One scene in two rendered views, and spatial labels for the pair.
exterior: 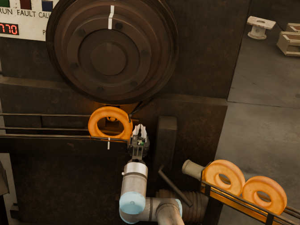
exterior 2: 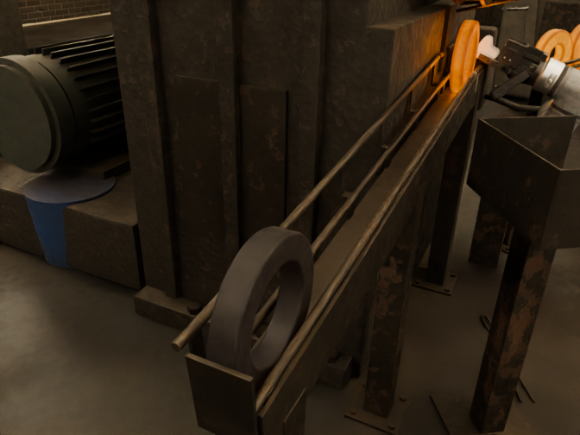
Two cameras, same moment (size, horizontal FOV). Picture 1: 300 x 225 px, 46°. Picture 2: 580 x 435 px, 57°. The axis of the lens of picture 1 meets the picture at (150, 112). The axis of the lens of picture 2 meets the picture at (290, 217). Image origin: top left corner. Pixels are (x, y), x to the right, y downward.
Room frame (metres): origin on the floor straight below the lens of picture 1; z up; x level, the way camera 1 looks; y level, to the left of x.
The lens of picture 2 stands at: (0.93, 1.65, 1.01)
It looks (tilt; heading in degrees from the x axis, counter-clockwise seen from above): 27 degrees down; 297
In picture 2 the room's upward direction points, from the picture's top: 1 degrees clockwise
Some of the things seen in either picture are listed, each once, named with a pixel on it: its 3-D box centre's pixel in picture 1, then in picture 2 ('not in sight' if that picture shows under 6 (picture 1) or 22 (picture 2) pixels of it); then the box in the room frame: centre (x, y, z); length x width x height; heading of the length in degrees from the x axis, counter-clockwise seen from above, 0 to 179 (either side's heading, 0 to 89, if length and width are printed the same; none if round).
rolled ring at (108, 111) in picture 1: (110, 126); (464, 57); (1.19, 0.16, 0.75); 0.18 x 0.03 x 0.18; 90
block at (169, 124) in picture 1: (164, 143); (471, 67); (1.20, -0.08, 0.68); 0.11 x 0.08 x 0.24; 1
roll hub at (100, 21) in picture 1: (109, 56); not in sight; (1.09, 0.16, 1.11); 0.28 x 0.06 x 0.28; 91
